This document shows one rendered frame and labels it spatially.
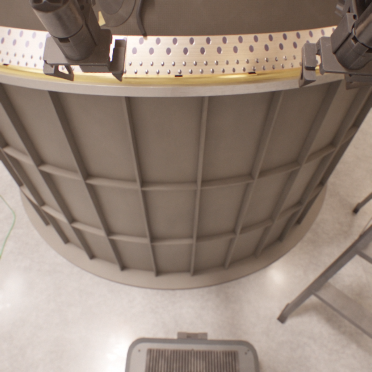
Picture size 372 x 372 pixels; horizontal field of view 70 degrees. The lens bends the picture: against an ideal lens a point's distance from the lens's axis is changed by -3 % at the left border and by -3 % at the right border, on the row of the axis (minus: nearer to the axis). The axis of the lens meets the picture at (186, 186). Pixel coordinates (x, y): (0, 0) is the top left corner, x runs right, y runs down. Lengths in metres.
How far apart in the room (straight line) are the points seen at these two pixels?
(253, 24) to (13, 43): 0.56
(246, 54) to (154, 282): 1.22
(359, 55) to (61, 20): 0.43
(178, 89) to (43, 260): 1.40
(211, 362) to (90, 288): 0.76
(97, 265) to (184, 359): 0.72
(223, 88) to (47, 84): 0.40
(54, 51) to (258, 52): 0.43
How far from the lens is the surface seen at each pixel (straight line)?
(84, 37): 0.48
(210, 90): 0.65
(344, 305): 1.41
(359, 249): 1.17
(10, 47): 0.82
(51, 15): 0.44
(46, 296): 1.71
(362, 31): 0.49
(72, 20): 0.45
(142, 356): 1.24
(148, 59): 0.66
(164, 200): 1.00
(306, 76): 0.54
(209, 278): 1.57
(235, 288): 1.60
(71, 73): 0.61
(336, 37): 0.54
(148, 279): 1.57
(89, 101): 0.76
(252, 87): 0.67
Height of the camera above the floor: 1.49
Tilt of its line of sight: 51 degrees down
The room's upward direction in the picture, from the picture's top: 1 degrees clockwise
